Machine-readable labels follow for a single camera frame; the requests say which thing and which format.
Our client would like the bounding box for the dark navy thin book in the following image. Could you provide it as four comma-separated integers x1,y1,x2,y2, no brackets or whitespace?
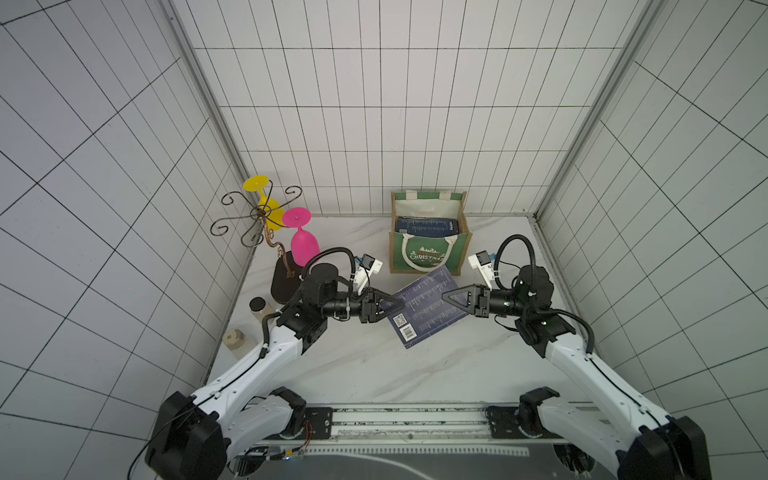
389,266,467,349

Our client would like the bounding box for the pink plastic wine glass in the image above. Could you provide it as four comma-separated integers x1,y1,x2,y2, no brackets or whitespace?
282,207,321,267

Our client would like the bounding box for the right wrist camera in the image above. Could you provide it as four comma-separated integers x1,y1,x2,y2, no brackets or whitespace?
467,250,497,289

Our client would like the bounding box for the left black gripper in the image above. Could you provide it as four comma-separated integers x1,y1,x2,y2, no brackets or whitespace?
323,285,404,323

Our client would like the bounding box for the aluminium mounting rail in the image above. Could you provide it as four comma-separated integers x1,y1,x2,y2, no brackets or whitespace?
261,403,570,456

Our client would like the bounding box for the green jute canvas bag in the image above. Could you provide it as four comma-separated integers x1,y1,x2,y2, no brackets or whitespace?
389,190,472,276

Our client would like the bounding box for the small jar black lid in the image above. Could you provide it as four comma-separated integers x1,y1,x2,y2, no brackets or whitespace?
249,297,274,321

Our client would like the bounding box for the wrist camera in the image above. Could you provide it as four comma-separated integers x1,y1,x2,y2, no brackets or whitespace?
467,250,497,289
353,254,383,296

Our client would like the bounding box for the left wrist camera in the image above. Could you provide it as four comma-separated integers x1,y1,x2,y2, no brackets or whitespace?
353,254,383,296

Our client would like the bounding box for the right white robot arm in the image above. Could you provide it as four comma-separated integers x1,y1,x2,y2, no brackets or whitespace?
442,265,712,479

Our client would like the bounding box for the yellow plastic wine glass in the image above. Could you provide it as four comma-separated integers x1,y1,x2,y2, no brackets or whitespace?
243,175,284,231

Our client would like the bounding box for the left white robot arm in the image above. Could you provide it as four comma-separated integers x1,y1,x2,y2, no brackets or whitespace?
132,263,404,479

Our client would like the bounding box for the white jar white lid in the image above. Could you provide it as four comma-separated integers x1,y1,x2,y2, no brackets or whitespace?
222,328,247,353

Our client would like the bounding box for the metal scroll glass rack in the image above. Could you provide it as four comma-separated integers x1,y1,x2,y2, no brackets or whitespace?
209,185,303,305

